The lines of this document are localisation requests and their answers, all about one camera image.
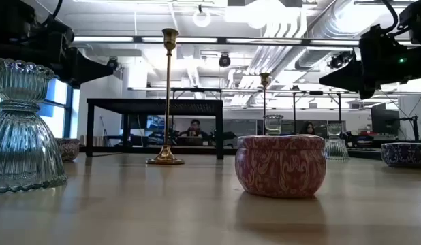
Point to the black perforated metal shelf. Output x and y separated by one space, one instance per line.
152 107

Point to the blue patterned candle tin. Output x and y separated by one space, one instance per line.
404 154

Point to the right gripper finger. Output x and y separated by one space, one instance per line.
346 76

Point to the black background station frame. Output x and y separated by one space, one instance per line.
294 112

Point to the blue framed window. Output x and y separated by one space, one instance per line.
59 112

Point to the black aluminium table frame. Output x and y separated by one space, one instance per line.
128 149

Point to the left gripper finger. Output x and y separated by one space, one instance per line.
94 69

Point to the pink patterned candle tin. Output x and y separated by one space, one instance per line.
69 149
280 166

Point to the tall brass candlestick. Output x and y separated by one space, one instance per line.
170 39
264 79

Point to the ribbed clear glass candle holder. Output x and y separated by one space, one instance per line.
23 153
336 149
273 124

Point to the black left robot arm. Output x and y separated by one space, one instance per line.
13 27

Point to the black computer monitor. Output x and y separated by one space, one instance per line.
384 120

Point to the person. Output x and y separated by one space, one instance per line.
308 129
195 126

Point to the black ceiling spotlight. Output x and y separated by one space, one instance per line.
338 62
112 61
225 60

